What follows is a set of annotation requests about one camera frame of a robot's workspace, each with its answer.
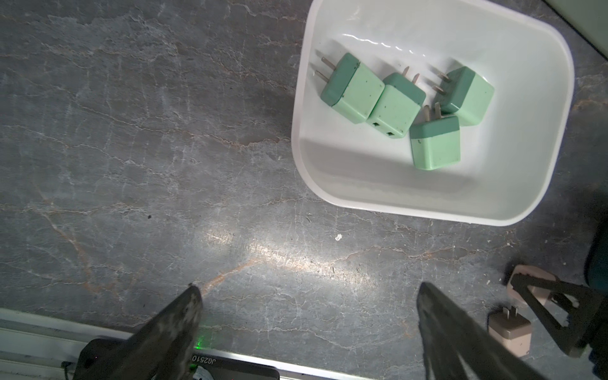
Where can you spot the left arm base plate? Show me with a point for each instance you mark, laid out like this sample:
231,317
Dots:
216,368

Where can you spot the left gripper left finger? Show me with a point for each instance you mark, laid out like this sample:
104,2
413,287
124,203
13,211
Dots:
162,349

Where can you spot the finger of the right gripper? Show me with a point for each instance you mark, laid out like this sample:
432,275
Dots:
584,323

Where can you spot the pink plug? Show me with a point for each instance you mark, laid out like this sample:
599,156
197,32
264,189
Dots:
512,330
541,294

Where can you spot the green plug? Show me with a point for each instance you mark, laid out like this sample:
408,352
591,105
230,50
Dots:
435,143
352,89
398,105
465,94

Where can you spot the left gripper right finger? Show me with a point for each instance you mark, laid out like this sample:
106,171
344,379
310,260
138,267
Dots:
451,338

